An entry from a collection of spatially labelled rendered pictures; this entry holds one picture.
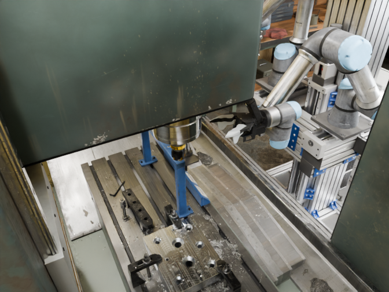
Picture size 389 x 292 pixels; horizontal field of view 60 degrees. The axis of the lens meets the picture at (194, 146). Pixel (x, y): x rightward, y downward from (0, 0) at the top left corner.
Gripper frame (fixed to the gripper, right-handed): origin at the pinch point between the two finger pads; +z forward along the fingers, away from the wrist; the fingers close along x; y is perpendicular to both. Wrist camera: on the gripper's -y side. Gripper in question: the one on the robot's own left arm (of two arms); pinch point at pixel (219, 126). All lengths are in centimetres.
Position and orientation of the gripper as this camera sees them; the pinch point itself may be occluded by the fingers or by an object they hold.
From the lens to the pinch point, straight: 117.1
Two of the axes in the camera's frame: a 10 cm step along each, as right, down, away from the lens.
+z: -8.9, 2.6, -3.8
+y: -0.2, 8.0, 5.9
